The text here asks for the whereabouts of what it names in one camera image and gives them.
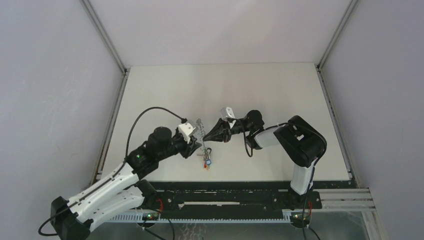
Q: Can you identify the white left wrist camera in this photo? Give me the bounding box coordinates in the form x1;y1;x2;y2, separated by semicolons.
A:
177;121;197;144

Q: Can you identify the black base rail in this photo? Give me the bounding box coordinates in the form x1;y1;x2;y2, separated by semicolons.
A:
141;181;323;219

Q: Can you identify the left aluminium frame post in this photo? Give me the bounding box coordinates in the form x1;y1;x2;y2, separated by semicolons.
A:
79;0;128;75

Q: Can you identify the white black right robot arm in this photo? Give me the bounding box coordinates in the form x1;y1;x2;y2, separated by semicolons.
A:
222;110;327;208

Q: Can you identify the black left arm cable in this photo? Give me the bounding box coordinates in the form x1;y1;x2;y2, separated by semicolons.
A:
38;106;188;237

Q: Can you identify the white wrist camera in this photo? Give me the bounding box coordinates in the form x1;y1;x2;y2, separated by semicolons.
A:
177;121;197;144
220;106;235;121

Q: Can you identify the round key organizer with rings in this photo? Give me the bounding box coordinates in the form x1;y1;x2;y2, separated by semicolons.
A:
195;118;206;146

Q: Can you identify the white slotted cable duct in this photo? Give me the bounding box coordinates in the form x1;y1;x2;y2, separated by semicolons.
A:
101;211;292;224

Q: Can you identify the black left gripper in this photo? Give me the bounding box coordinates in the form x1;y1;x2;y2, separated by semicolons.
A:
157;126;202;162

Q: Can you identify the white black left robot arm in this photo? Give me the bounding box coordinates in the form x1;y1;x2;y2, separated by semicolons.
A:
49;122;201;240

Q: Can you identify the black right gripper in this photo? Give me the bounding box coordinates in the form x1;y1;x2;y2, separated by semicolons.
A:
202;117;251;143

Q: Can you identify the aluminium frame post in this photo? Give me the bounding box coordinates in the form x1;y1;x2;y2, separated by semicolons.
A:
79;0;128;75
316;0;360;72

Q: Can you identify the right aluminium frame post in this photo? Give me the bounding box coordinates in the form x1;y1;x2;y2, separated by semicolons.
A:
316;0;360;72

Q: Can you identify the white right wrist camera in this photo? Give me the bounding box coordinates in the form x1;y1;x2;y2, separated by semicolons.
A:
220;106;235;121

